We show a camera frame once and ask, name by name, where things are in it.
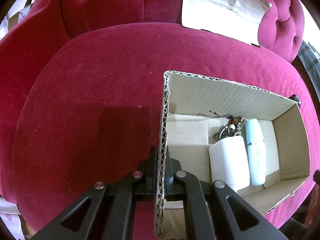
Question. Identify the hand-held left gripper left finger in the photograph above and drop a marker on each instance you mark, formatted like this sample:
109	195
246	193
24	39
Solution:
153	175

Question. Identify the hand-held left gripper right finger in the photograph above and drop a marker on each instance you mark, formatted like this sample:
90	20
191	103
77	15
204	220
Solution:
172	177

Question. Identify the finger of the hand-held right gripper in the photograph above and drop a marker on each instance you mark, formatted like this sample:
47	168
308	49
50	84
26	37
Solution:
316	178

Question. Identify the large white charger plug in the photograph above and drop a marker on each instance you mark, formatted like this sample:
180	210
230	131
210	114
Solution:
228	162

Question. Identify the pale blue lotion bottle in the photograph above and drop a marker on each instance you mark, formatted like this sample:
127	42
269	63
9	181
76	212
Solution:
255	155

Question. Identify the cardboard box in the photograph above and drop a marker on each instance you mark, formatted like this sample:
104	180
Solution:
225	95

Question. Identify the red velvet tufted sofa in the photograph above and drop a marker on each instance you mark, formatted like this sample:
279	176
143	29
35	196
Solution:
100	80

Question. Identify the grey plaid blanket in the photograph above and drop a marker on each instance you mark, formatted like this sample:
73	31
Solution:
311	55

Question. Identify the white printed cloth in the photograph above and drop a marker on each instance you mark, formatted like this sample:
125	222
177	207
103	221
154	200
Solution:
8	215

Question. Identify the white paper sheet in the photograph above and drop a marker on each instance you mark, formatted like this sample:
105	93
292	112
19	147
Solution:
220	7

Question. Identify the small brown cardboard carton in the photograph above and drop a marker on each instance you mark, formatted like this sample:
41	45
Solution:
15	20

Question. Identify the dark wooden bed frame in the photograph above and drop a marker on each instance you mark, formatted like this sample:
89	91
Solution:
312	80

